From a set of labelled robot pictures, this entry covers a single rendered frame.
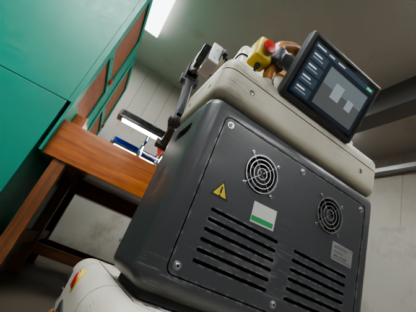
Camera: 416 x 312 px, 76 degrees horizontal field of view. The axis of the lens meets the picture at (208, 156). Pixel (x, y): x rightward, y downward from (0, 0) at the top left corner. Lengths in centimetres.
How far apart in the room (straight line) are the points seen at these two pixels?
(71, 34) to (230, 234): 135
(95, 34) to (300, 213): 137
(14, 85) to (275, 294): 132
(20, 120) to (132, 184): 55
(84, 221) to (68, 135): 199
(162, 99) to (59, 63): 246
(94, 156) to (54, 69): 46
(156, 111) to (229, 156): 325
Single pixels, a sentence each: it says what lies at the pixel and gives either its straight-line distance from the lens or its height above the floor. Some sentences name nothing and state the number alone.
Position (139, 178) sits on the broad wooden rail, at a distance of 138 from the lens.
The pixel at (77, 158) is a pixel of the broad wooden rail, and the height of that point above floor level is 62.
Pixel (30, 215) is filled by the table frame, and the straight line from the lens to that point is 137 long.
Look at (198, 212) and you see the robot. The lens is 48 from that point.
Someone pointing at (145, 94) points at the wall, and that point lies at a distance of 380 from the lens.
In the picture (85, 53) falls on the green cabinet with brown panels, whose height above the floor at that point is 111.
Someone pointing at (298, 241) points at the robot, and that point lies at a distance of 62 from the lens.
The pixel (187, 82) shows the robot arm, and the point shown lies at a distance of 165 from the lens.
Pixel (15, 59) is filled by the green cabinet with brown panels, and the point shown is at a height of 90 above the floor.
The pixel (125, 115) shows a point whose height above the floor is 106.
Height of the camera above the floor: 34
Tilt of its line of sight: 24 degrees up
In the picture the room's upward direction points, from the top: 22 degrees clockwise
